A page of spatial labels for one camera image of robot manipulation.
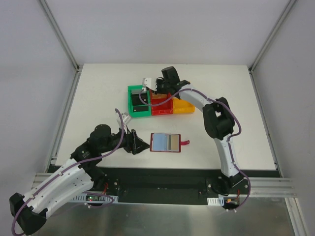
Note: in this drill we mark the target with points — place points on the aluminium frame rail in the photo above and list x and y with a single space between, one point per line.
254 183

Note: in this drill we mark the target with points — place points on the black cards in green bin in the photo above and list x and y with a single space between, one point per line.
139 98

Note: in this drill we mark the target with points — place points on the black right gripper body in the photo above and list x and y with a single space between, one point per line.
160 86

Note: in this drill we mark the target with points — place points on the red plastic bin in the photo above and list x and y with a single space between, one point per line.
164 109

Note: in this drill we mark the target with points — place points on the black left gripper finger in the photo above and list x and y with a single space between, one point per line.
138 150
139 143

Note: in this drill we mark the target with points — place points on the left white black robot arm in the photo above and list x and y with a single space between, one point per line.
78 174

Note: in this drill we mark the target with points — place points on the green plastic bin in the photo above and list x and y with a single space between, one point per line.
130 107

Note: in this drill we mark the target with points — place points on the left white cable duct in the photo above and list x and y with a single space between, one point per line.
94 198

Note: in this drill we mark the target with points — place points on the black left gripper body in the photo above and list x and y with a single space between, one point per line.
133 141

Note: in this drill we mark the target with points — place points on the right white cable duct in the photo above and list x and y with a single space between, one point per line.
219 201

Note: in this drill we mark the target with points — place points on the red leather card holder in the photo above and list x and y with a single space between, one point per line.
159 142

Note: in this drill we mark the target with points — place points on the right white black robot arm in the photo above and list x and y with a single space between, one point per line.
219 123

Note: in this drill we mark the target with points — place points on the yellow plastic bin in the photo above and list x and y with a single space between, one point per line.
182 107

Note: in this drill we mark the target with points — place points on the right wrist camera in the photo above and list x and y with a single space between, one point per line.
150 83

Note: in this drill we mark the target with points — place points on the white cable duct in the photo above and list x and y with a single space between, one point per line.
94 198
219 201

